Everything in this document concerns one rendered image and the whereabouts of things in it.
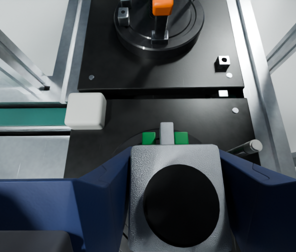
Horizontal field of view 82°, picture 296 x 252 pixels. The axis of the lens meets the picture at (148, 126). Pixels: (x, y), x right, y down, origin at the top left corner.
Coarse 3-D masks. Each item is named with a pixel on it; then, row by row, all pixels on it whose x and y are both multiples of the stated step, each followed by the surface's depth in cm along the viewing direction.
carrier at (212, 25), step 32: (96, 0) 30; (128, 0) 25; (192, 0) 27; (224, 0) 29; (96, 32) 28; (128, 32) 25; (192, 32) 25; (224, 32) 27; (96, 64) 26; (128, 64) 26; (160, 64) 26; (192, 64) 25
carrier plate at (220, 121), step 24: (120, 120) 23; (144, 120) 23; (168, 120) 23; (192, 120) 23; (216, 120) 22; (240, 120) 22; (72, 144) 22; (96, 144) 22; (216, 144) 21; (240, 144) 21; (72, 168) 21
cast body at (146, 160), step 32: (160, 128) 13; (160, 160) 8; (192, 160) 8; (160, 192) 7; (192, 192) 7; (224, 192) 8; (128, 224) 7; (160, 224) 6; (192, 224) 6; (224, 224) 7
